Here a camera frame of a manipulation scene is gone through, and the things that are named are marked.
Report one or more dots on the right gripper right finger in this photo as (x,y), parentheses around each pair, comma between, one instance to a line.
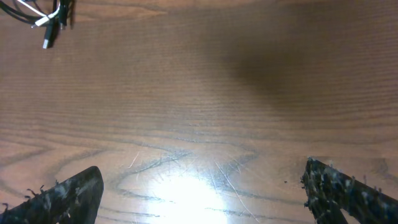
(329,192)

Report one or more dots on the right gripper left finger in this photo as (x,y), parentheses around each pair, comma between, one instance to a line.
(76,200)

